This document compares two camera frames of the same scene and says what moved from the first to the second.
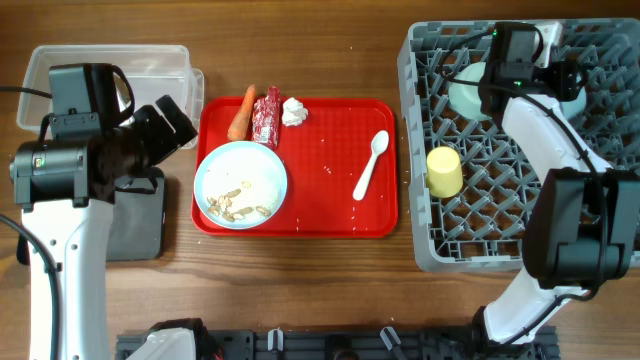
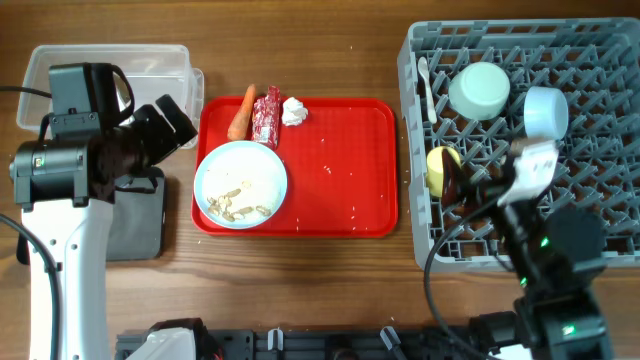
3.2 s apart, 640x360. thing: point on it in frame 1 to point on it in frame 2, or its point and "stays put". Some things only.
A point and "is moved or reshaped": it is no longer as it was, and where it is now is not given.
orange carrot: [237, 128] stays put
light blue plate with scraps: [241, 184] stays put
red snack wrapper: [266, 118] stays put
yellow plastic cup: [444, 174] stays put
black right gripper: [565, 76] to [482, 197]
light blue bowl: [575, 107] is moved or reshaped
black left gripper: [168, 139] stays put
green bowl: [467, 96] stays put
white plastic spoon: [379, 143] to [423, 66]
